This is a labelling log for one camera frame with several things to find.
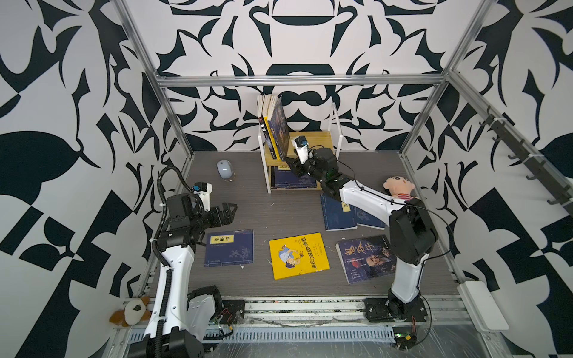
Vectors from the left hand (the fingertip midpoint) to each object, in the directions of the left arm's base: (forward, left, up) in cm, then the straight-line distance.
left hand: (223, 204), depth 78 cm
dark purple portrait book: (+31, -20, +9) cm, 38 cm away
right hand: (+18, -24, +7) cm, 31 cm away
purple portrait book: (-14, -51, -18) cm, 56 cm away
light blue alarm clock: (+26, +6, -13) cm, 30 cm away
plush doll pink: (+14, -71, -12) cm, 73 cm away
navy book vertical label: (+5, -44, -19) cm, 48 cm away
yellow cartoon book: (-12, -26, -18) cm, 34 cm away
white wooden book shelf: (+32, -42, 0) cm, 53 cm away
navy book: (-8, +1, -19) cm, 21 cm away
